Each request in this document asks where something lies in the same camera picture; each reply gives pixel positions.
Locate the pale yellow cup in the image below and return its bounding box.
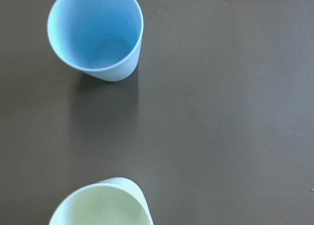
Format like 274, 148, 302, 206
49, 177, 153, 225

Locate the blue cup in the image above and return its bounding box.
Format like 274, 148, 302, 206
47, 0, 144, 82

